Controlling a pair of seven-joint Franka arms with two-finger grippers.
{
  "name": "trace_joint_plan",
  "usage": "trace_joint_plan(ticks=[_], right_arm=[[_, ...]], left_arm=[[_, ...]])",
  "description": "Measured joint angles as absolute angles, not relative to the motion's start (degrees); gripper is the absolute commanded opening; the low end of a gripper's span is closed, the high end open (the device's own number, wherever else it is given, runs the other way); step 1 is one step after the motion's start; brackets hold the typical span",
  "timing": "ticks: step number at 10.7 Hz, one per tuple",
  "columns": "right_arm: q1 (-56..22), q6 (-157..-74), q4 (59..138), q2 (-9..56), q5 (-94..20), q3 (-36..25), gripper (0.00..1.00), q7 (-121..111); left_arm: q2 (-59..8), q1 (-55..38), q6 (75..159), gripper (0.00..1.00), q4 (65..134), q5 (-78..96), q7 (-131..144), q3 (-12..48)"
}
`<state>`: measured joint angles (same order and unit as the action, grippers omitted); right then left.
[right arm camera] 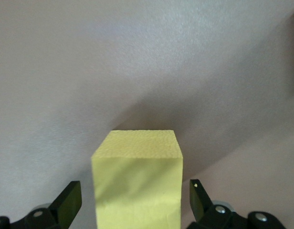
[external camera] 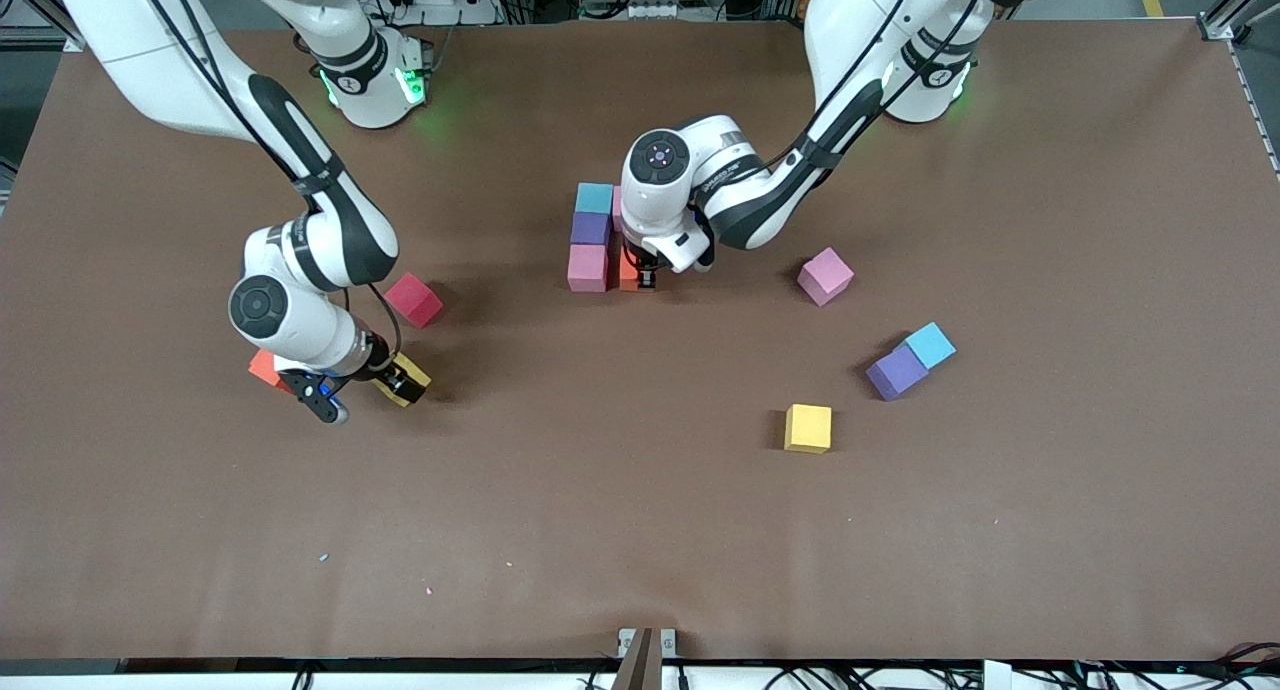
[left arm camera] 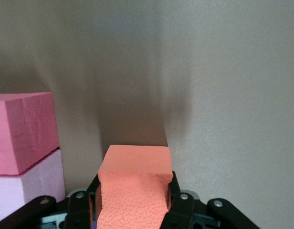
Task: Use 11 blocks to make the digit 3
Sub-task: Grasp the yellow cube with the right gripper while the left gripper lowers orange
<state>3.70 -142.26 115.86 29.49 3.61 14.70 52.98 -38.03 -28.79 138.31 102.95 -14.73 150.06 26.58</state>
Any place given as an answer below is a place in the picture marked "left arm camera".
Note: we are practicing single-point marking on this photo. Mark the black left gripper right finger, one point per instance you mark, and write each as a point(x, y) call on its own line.
point(179, 210)

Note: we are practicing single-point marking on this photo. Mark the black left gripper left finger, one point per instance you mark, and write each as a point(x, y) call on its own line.
point(77, 210)

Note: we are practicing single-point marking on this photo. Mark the orange foam cube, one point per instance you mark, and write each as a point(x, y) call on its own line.
point(135, 190)

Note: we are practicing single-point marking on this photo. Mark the pink foam cube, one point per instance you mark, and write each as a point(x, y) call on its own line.
point(18, 190)

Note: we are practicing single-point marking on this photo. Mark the red foam cube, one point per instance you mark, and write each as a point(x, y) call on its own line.
point(23, 133)

